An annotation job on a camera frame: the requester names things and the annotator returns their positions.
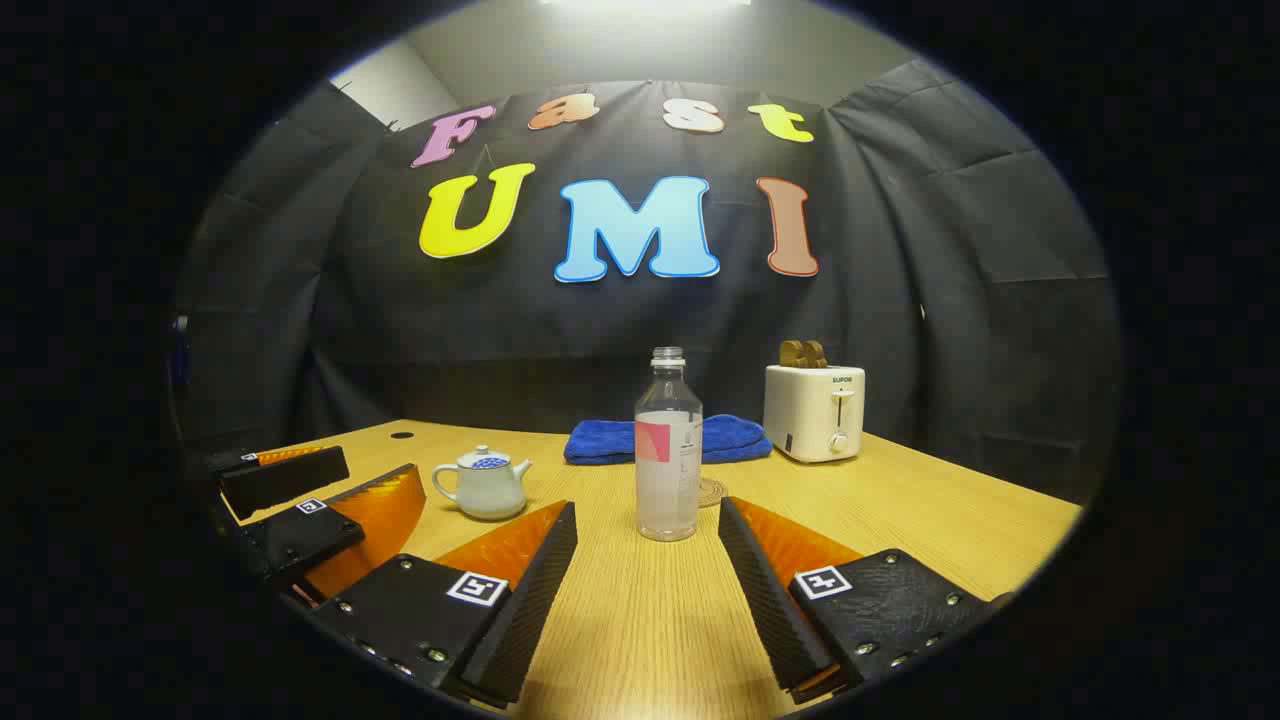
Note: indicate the white toaster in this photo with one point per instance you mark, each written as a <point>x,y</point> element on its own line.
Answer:
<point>810,410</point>

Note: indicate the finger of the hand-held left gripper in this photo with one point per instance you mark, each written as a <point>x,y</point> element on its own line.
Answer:
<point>300,540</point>
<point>290,482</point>

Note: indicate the clear plastic water bottle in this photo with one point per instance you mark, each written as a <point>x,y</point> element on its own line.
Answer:
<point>668,470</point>

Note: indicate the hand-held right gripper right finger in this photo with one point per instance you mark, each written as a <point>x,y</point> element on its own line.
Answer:
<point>765,600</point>

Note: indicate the white ceramic teacup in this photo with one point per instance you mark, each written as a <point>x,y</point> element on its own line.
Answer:
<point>490,495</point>

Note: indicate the brown toast slice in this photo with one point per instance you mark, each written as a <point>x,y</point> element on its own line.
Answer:
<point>791,354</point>
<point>816,355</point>

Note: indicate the round woven coaster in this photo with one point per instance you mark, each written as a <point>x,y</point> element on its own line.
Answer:
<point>714,492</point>

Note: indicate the blue towel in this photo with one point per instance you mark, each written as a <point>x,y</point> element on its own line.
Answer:
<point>600,442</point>

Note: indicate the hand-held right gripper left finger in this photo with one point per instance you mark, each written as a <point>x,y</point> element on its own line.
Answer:
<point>535,600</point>

